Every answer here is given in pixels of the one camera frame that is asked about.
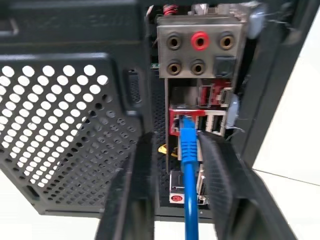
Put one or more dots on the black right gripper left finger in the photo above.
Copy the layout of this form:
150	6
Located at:
130	190

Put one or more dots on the black computer tower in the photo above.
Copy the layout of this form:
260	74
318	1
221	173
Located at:
75	112

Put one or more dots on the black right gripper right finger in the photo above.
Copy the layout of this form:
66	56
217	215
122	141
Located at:
222	180

